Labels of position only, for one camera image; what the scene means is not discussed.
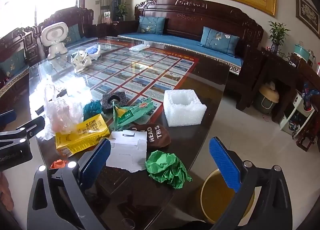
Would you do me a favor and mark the printed poster under glass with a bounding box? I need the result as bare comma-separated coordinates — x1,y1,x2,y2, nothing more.
80,40,200,130

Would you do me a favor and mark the yellow drink carton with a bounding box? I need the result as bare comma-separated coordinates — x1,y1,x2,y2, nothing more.
55,113,111,157

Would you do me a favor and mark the green and yellow pail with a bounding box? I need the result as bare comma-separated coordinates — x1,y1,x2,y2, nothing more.
253,83,280,115

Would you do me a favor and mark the person's left hand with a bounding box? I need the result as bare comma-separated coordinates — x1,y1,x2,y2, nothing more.
0,172,14,211

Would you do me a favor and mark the white and blue dish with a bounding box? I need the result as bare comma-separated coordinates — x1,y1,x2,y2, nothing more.
85,45,102,60

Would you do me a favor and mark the small dark framed picture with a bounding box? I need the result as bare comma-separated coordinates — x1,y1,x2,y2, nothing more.
295,0,320,35

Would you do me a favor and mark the small blue floral pillow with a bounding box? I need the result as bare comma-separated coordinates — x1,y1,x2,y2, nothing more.
136,16,167,35

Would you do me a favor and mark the green potted plant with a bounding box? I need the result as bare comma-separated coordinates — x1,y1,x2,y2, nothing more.
116,2,129,21

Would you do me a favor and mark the teal armchair pillow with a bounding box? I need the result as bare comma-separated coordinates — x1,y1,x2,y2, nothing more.
65,25,82,42
0,48,27,73

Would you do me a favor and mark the teal paper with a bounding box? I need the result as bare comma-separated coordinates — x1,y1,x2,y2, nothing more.
83,100,103,121

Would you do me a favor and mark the black tower appliance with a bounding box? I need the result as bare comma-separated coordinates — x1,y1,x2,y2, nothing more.
112,0,122,21

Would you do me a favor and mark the bamboo plant in vase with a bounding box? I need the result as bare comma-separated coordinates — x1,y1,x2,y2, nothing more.
268,21,291,54

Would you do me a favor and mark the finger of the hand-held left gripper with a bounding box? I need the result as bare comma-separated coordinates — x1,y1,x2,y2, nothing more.
0,116,46,146
0,110,17,130

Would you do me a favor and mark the clear plastic bag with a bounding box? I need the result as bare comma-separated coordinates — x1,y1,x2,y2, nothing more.
44,84,84,140

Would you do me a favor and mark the brown printed pouch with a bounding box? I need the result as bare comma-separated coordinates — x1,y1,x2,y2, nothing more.
129,123,172,148

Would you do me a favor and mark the green crumpled paper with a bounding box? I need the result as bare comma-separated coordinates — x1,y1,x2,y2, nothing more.
145,150,193,190

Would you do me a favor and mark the white cardboard piece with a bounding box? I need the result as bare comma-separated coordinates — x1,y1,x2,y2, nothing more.
105,130,148,173

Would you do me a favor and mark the green snack wrapper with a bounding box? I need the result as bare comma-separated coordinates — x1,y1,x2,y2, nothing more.
112,97,155,131

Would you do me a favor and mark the white remote control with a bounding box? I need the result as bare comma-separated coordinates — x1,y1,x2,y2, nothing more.
129,44,150,52

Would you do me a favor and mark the white foam block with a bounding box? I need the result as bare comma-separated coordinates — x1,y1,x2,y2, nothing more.
163,89,207,128

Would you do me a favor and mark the black foam block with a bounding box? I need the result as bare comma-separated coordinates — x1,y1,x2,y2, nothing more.
101,92,129,115

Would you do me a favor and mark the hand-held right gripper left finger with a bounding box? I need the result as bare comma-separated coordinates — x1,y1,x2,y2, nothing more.
27,139,112,230

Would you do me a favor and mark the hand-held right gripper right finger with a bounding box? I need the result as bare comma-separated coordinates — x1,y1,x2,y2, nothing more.
209,137,293,230

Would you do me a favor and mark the large blue floral pillow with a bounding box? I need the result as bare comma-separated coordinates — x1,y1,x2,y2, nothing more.
198,26,240,56

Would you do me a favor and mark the dark wooden corner table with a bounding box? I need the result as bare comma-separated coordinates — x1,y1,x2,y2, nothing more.
96,21,135,39

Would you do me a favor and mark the small red wooden stool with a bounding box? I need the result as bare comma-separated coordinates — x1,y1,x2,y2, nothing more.
296,122,320,151

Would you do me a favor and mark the orange crumpled paper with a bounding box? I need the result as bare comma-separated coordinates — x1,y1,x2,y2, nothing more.
49,159,69,170

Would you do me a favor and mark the blue sofa seat cushion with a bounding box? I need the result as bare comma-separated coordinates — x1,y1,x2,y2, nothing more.
117,33,244,75

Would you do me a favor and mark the dark wooden side cabinet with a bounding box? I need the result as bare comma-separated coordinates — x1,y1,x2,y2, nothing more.
236,47,320,125

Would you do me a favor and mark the dark carved wooden sofa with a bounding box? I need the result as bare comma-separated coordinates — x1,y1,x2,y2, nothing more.
117,0,265,111

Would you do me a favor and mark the white storage rack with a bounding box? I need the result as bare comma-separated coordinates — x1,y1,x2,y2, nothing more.
279,90,315,136

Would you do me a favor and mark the yellow round bin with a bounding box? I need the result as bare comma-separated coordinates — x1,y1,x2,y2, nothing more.
200,168,255,224

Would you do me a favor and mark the white ceramic figurine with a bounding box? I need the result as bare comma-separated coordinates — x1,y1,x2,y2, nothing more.
71,50,92,72

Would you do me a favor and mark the teal kettle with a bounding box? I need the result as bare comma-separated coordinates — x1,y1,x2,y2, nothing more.
294,43,314,63

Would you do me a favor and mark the white robot toy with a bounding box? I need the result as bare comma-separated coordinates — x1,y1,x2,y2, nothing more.
40,22,69,61

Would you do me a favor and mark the dark wooden armchair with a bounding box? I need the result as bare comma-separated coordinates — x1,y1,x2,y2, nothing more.
37,7,99,50
0,27,38,106

